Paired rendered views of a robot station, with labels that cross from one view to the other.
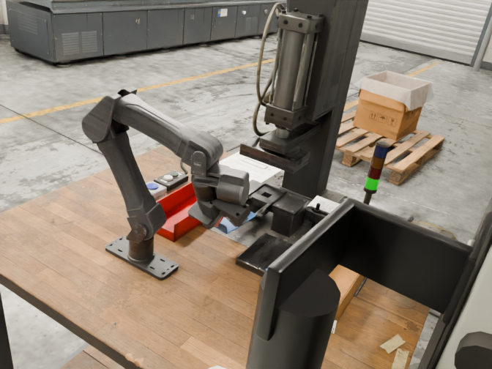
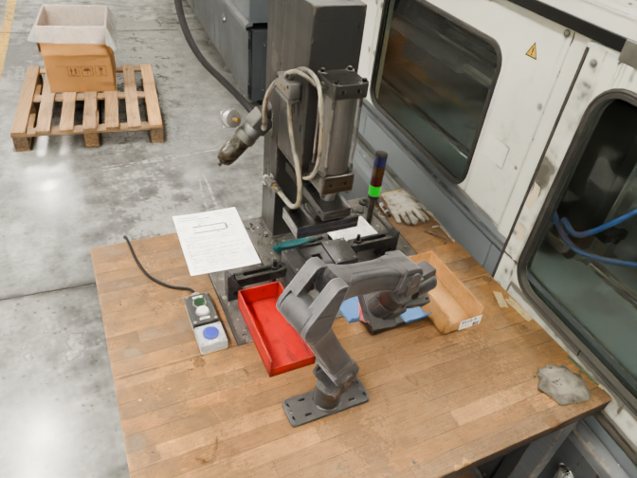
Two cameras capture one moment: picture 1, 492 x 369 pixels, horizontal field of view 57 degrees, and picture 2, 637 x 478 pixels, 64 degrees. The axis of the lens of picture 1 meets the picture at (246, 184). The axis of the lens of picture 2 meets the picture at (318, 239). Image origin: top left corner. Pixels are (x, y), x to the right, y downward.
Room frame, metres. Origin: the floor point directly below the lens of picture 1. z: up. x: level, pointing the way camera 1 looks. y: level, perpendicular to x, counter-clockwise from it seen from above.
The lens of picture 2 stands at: (0.61, 0.87, 1.94)
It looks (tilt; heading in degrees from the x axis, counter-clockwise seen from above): 39 degrees down; 303
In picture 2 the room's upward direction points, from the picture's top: 7 degrees clockwise
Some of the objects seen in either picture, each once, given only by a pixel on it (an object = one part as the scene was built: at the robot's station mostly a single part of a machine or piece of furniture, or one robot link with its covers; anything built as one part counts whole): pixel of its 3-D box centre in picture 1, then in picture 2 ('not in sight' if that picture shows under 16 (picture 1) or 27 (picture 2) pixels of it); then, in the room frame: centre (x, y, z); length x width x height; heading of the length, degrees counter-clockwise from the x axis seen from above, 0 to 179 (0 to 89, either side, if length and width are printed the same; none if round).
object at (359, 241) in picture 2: (327, 222); (368, 245); (1.17, -0.26, 0.95); 0.15 x 0.03 x 0.10; 62
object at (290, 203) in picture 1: (271, 196); (320, 255); (1.22, -0.08, 0.98); 0.20 x 0.10 x 0.01; 62
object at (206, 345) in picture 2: (151, 195); (210, 340); (1.27, 0.30, 0.90); 0.07 x 0.07 x 0.06; 62
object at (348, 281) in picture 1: (331, 282); (437, 290); (0.91, -0.25, 0.93); 0.25 x 0.13 x 0.08; 152
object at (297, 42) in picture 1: (290, 70); (333, 134); (1.23, -0.08, 1.37); 0.11 x 0.09 x 0.30; 62
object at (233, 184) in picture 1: (222, 173); (410, 276); (0.90, 0.05, 1.20); 0.12 x 0.09 x 0.12; 74
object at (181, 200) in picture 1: (185, 208); (275, 325); (1.17, 0.17, 0.93); 0.25 x 0.12 x 0.06; 152
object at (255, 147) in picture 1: (291, 114); (313, 171); (1.29, -0.10, 1.22); 0.26 x 0.18 x 0.30; 152
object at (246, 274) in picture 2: not in sight; (261, 277); (1.31, 0.08, 0.95); 0.15 x 0.03 x 0.10; 62
